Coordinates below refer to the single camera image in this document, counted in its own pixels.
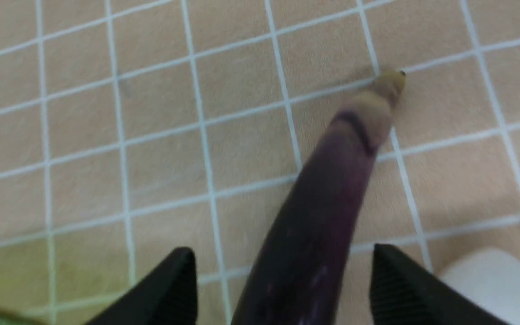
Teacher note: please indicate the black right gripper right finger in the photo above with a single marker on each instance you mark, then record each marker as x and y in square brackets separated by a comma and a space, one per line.
[402, 292]

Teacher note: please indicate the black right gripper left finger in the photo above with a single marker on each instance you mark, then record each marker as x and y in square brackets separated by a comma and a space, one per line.
[166, 296]

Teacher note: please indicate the white toy radish with leaves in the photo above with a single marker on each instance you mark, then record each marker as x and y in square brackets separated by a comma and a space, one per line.
[490, 278]

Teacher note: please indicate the dark purple toy eggplant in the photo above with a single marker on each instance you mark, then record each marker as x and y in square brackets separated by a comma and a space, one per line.
[296, 278]

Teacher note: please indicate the checkered beige tablecloth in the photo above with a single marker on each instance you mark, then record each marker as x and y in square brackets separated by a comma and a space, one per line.
[130, 127]

